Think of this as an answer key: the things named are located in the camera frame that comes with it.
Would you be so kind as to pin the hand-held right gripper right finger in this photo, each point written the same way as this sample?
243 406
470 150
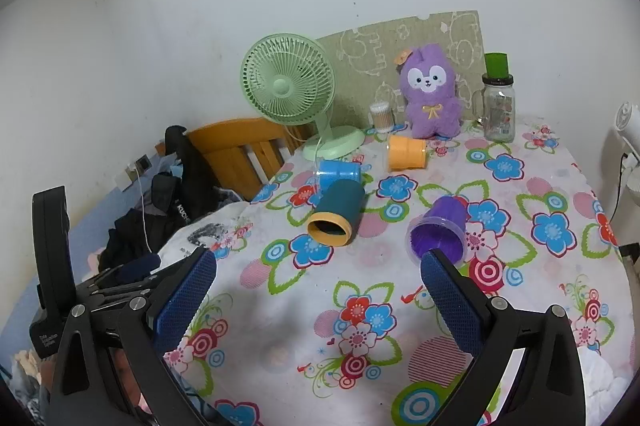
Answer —
450 303

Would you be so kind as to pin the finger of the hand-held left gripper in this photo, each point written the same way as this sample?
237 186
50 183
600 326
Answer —
116 294
142 266

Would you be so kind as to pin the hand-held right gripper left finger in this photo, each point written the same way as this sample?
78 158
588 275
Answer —
184 303

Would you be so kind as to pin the purple cup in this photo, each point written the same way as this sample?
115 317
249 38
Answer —
442 228

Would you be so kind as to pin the teal cup with yellow rim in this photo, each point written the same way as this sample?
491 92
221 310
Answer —
340 208

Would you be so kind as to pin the orange cup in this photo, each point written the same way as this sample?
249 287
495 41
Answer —
407 153

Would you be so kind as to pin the blue cup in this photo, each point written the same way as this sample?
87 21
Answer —
339 173

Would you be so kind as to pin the black clothes pile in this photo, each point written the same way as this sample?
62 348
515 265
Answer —
172 201

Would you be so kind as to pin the floral tablecloth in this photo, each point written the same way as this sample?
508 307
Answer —
380 276

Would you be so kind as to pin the white printed cloth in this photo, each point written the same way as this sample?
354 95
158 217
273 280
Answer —
210 226

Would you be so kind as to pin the wooden chair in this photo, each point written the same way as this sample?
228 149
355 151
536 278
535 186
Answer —
225 145

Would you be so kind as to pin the white quilt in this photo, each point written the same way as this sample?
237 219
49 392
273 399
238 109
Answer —
597 376

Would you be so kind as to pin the purple plush toy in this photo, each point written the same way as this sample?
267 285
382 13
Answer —
431 108

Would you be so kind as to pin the cotton swab jar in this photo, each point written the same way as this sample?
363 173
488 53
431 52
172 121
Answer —
382 118

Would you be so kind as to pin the glass bottle with green cap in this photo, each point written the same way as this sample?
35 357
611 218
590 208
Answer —
500 108

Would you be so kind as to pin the green desk fan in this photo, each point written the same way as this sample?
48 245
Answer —
286 80

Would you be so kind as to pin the white fan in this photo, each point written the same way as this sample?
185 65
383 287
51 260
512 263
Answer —
627 140

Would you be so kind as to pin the wall socket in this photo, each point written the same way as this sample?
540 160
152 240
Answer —
143 162

